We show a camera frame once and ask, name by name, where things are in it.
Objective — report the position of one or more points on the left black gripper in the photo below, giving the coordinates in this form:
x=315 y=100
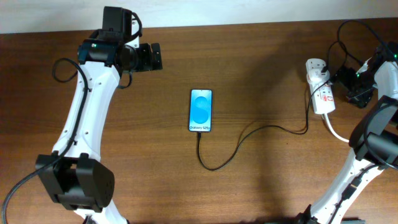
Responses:
x=146 y=62

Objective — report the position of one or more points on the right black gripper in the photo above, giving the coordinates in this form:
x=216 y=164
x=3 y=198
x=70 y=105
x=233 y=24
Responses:
x=359 y=96

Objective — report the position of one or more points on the blue screen Samsung smartphone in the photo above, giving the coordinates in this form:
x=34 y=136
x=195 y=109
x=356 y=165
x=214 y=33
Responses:
x=200 y=111

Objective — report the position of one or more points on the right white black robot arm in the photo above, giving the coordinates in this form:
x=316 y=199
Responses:
x=372 y=148

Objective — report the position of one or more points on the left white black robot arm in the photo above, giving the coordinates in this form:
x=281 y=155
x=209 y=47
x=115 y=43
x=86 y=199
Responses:
x=73 y=174

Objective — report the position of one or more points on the white USB charger plug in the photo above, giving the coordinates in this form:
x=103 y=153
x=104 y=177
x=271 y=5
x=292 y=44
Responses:
x=316 y=76

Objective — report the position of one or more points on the white power strip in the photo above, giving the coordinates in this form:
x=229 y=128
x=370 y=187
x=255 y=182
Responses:
x=322 y=96

